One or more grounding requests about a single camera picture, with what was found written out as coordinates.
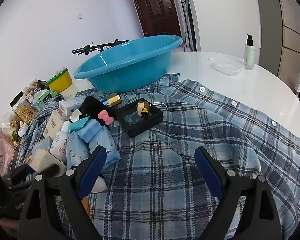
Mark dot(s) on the cream printed box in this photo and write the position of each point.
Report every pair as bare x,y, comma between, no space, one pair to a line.
42,159

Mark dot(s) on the white blue raison box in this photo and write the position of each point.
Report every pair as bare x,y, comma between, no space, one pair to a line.
68,106

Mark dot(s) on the clear plastic lid tray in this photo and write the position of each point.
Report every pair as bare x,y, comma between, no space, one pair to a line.
227,67

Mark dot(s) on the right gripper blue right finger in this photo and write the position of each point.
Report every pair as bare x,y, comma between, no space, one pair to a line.
259,219

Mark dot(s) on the blue plastic basin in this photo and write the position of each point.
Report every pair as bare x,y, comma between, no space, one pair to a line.
131,65

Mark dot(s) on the yellow green-rimmed container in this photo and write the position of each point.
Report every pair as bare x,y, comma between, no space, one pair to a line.
61,81

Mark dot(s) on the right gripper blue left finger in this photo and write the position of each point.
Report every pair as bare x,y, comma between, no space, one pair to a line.
40,218

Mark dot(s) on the dark brown door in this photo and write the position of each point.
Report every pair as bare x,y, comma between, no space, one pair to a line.
158,17

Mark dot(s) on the gold blue box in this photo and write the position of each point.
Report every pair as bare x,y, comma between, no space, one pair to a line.
111,100

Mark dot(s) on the black bicycle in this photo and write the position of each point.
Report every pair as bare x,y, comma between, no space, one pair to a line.
100,48

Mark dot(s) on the black frame with doll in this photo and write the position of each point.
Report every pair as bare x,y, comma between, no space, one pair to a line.
138,117

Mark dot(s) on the clear jar of nuts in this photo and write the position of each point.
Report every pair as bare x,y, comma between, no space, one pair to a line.
22,108

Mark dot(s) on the blue plaid shirt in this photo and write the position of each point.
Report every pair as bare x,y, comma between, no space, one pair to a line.
155,190

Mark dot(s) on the black scrunchie pink bow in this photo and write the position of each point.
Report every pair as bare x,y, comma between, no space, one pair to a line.
94,109

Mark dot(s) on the white pump lotion bottle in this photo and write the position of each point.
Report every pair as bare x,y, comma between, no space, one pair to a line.
249,53

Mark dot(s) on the blue tissue pack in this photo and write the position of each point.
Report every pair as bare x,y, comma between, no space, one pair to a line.
83,142

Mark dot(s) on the white red cream box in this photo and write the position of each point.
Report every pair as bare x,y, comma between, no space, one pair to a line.
54,124

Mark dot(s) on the grey beige refrigerator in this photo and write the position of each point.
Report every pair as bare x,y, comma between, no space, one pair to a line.
280,40

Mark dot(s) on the green tissue pack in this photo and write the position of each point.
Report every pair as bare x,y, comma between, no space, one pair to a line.
47,95

